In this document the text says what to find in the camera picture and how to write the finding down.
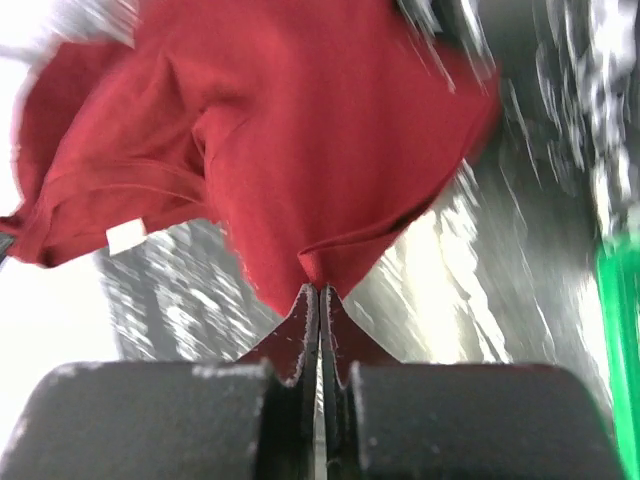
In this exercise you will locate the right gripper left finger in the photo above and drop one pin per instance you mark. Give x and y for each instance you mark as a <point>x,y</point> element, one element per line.
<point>253,418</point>

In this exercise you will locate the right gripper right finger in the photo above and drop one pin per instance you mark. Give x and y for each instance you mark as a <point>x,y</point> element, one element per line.
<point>388,420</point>

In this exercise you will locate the dark red t-shirt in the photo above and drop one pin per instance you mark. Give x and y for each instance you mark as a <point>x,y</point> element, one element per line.
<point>314,131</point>

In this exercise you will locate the green plastic tray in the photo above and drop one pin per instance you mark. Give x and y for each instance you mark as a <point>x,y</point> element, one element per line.
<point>617,275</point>

